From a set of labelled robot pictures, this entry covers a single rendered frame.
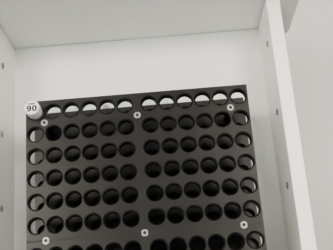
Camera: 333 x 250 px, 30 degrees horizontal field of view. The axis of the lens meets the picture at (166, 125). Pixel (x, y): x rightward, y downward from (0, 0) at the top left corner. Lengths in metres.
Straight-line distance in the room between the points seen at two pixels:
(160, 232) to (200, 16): 0.20
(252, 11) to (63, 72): 0.18
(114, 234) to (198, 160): 0.08
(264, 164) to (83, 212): 0.17
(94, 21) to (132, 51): 0.05
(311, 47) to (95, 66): 0.24
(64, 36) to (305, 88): 0.25
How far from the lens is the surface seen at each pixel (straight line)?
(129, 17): 0.55
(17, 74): 0.59
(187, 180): 0.47
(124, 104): 0.55
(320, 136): 0.64
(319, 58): 0.67
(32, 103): 0.49
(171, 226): 0.47
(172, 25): 0.57
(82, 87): 0.57
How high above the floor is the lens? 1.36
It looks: 71 degrees down
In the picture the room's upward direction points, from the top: 6 degrees counter-clockwise
